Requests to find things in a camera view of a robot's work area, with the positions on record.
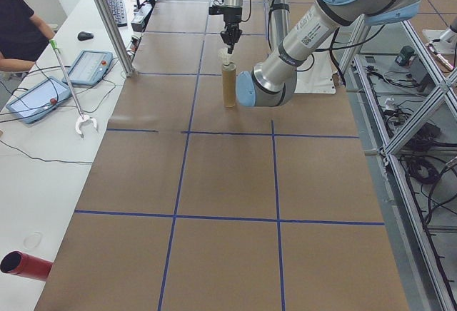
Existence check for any white column with base plate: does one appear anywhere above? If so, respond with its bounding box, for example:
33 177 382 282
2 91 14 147
294 49 338 95

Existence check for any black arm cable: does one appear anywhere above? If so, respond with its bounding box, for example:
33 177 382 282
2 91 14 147
239 0 346 88

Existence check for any black keyboard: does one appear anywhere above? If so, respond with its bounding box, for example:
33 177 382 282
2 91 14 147
106 0 129 29

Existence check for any person in black shirt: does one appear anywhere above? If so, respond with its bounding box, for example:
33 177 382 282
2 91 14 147
0 0 56 73

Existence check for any blue grey teach pendant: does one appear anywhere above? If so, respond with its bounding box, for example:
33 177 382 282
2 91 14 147
5 75 72 126
62 49 114 88

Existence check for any white feather shuttlecock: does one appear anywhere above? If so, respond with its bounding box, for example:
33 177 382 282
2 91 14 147
217 49 233 67

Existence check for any black cable bundle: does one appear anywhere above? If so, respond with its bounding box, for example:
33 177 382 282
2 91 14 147
399 121 457 226

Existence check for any reacher grabber stick white claw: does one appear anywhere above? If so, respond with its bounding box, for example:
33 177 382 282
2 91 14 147
49 39 99 139

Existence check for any red cylinder tube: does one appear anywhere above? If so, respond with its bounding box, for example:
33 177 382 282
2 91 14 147
0 250 54 282

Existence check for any aluminium profile post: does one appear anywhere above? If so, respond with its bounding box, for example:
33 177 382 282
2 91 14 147
79 0 139 78

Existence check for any bare person forearm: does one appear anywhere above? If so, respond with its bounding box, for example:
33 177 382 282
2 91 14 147
0 57 37 73

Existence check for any black computer box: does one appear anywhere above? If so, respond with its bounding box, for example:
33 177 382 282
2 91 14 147
130 4 154 34

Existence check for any white side table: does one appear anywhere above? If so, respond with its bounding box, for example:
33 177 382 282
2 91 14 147
0 0 169 311

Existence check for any dark green box device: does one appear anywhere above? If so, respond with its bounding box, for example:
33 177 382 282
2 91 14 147
397 45 418 66

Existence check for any brown cardboard tube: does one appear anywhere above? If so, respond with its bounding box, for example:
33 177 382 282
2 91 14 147
221 61 238 108

